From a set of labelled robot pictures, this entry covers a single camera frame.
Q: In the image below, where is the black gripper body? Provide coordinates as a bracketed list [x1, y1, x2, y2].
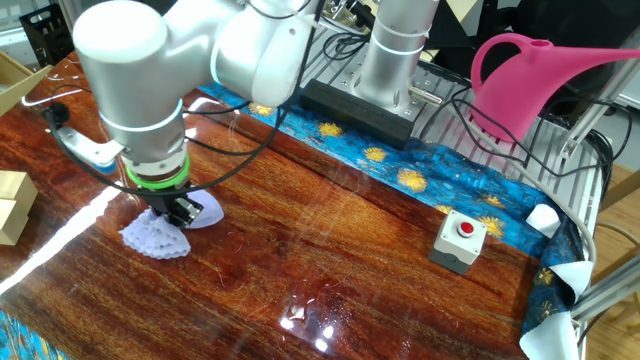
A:
[144, 185, 194, 216]

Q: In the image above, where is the white fluffy cleaning cloth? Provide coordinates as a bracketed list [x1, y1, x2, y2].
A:
[118, 188, 225, 260]

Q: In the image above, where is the blue starry tablecloth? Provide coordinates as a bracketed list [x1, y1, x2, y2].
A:
[0, 82, 596, 360]

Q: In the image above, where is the pink watering can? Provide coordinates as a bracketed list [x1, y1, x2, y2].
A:
[469, 32, 640, 144]

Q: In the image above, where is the tan wooden block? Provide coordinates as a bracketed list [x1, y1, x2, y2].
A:
[0, 198, 30, 246]
[0, 169, 39, 202]

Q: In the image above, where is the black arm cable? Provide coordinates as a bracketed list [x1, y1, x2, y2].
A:
[42, 0, 326, 197]

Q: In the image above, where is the red push button box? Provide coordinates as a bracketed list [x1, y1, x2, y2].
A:
[428, 209, 488, 276]

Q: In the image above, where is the green adapter ring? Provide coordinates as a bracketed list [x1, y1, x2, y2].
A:
[124, 154, 192, 191]

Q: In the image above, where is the thick grey cable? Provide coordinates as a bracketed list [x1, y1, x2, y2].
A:
[439, 97, 599, 266]

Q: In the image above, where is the black metal crate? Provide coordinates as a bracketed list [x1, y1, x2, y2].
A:
[18, 3, 76, 66]

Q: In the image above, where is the coiled black cable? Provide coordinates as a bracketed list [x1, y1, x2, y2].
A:
[322, 30, 374, 62]

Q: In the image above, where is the glossy wood grain mat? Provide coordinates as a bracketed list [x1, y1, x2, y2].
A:
[0, 49, 544, 360]

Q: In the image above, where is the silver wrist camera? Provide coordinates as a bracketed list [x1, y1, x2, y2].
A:
[54, 124, 124, 176]

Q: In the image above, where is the aluminium frame post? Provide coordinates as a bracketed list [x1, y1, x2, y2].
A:
[559, 57, 640, 159]
[569, 254, 640, 321]

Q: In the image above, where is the black cable bundle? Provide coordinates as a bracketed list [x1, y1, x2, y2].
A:
[417, 84, 634, 181]

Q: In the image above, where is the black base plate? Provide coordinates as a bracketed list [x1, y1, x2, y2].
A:
[299, 78, 416, 150]

